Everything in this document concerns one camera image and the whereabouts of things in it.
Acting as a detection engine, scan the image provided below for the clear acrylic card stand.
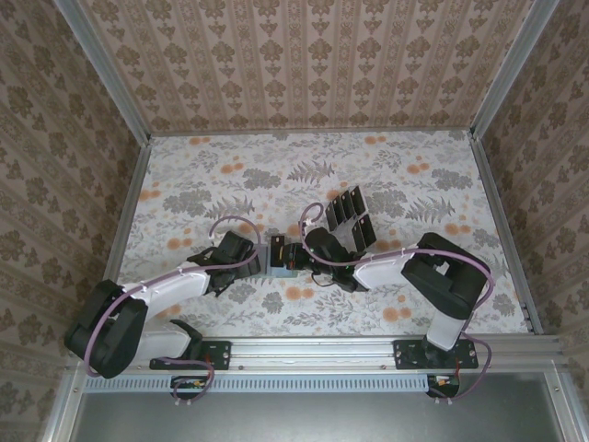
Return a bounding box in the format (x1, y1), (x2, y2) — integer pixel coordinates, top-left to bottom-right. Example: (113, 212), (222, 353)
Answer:
(321, 182), (379, 268)

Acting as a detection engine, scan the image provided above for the floral patterned table cover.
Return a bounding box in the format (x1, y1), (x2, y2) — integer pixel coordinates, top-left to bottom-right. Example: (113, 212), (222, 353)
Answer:
(112, 130), (530, 337)

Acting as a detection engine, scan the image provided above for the black connector board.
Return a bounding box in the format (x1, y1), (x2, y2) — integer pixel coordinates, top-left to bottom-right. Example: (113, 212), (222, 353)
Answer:
(170, 375), (211, 401)
(425, 373), (464, 401)

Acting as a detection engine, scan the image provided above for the grey metal panel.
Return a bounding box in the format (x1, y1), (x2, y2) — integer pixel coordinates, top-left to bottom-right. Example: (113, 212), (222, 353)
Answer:
(73, 390), (553, 442)

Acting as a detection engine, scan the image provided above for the long aluminium base rail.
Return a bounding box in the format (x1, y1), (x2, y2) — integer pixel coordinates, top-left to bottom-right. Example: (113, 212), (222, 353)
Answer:
(68, 334), (565, 372)

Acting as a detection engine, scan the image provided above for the aluminium side rail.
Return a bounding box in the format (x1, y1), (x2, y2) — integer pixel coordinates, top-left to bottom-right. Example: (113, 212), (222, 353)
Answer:
(468, 131), (544, 336)
(104, 137), (153, 283)

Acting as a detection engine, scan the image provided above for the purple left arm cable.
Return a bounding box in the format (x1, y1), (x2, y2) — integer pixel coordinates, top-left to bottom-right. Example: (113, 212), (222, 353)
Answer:
(82, 215), (264, 407)

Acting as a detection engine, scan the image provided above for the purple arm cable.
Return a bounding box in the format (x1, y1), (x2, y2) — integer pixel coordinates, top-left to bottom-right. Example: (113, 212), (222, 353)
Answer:
(297, 202), (496, 407)
(82, 215), (264, 407)

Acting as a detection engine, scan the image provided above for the grey slotted cable duct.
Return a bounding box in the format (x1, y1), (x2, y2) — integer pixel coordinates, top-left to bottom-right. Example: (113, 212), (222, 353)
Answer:
(85, 373), (433, 393)

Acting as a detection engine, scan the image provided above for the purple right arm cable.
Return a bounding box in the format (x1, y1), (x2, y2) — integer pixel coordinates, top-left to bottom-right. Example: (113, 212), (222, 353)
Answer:
(297, 202), (496, 407)

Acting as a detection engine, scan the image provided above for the aluminium frame post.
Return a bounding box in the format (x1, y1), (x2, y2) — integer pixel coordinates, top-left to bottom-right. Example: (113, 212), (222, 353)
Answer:
(53, 0), (154, 147)
(468, 0), (561, 139)

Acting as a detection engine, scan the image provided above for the aluminium frame bar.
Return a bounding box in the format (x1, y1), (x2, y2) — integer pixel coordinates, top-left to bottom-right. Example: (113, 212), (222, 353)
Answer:
(545, 363), (581, 442)
(43, 367), (87, 442)

